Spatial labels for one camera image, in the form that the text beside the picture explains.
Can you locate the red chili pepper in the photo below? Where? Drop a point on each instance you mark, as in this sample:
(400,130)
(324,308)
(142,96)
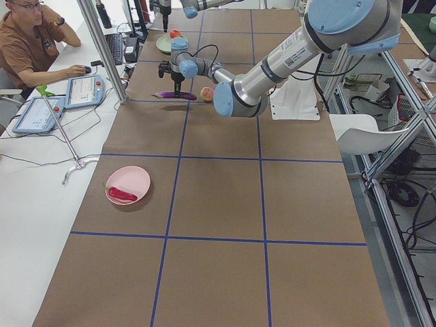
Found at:
(118,195)

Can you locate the white plastic chair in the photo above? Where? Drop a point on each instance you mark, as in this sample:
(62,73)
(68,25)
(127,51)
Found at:
(358,134)

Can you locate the metal reacher stick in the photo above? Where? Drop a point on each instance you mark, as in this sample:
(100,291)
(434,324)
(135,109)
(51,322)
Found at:
(81,163)

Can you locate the aluminium frame post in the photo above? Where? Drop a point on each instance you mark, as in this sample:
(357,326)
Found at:
(90,17)

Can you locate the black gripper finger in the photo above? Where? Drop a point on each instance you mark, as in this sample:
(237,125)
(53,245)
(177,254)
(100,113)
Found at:
(165,23)
(177,93)

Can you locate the blue teach pendant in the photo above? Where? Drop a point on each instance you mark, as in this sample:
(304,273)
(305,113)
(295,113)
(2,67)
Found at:
(36,118)
(84,91)

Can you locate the near blue teach pendant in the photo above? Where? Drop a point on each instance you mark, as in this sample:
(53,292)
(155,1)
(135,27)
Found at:
(36,118)

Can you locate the seated person brown shirt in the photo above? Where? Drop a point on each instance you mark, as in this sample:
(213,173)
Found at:
(28,45)

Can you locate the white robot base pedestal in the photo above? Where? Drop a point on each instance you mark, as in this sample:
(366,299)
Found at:
(296,99)

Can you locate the pink plate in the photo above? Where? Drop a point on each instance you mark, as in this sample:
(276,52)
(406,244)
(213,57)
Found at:
(132,179)

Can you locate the mint green plate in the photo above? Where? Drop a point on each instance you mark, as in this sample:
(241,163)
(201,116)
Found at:
(166,44)

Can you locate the red orange pomegranate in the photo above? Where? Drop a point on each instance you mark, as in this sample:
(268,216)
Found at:
(175,33)

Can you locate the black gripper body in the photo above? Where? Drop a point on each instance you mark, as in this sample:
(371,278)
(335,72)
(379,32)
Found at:
(177,78)
(165,14)

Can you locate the purple eggplant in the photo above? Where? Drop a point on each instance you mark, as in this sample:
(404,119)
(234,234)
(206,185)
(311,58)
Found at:
(170,95)

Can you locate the black keyboard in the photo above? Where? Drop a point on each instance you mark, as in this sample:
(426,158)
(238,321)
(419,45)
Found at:
(115,45)

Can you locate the far blue teach pendant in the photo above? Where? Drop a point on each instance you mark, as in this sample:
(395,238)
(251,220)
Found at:
(84,91)

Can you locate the person raised hand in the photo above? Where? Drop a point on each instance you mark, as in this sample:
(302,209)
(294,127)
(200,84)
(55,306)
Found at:
(49,14)

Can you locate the yellow pink peach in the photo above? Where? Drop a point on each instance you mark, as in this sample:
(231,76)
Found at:
(207,94)

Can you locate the person hand at laptop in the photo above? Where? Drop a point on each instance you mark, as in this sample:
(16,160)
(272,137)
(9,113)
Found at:
(77,70)

